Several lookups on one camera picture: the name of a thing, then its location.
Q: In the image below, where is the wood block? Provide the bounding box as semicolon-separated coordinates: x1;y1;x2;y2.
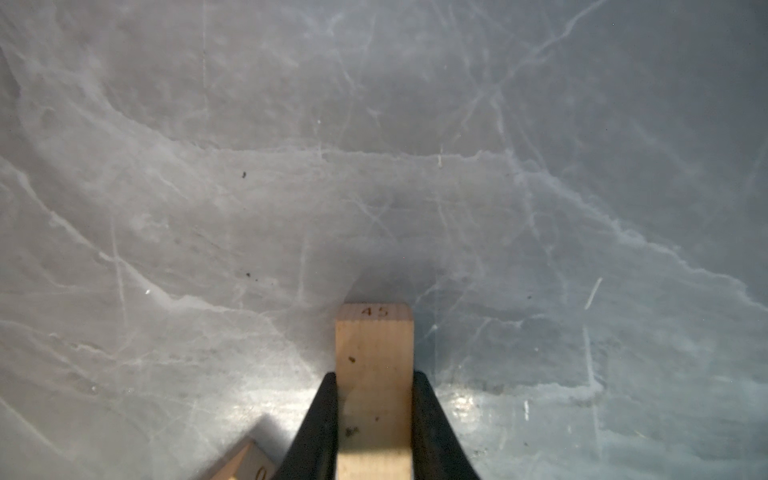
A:
335;303;414;479

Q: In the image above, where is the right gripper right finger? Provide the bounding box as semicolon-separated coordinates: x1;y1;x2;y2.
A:
411;371;480;480

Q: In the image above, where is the wood block angled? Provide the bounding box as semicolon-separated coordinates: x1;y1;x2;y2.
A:
210;439;277;480

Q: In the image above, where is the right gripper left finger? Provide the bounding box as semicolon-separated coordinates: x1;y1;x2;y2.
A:
273;372;339;480

